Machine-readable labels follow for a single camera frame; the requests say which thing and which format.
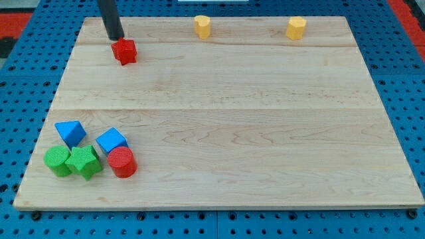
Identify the blue triangle block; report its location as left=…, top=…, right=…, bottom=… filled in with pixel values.
left=54, top=121, right=86, bottom=149

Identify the yellow heart block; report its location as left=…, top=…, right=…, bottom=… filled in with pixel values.
left=194, top=15, right=211, bottom=39

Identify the blue cube block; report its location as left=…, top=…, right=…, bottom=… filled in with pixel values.
left=96, top=127, right=128, bottom=155

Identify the green star block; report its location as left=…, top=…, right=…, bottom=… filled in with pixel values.
left=65, top=145, right=103, bottom=181

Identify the light wooden board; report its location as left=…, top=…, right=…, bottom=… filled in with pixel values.
left=13, top=17, right=424, bottom=211

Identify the yellow hexagon block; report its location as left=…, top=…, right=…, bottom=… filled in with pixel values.
left=286, top=16, right=307, bottom=40

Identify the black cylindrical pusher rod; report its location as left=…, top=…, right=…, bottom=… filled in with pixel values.
left=97, top=0, right=125, bottom=40

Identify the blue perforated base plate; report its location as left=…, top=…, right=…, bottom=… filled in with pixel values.
left=1, top=0, right=424, bottom=238

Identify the green cylinder block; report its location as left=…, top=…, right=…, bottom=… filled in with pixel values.
left=43, top=145, right=71, bottom=177

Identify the red star block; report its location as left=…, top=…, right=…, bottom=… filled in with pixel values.
left=111, top=38, right=137, bottom=66

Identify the red cylinder block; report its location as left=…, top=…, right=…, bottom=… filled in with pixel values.
left=107, top=146, right=137, bottom=178

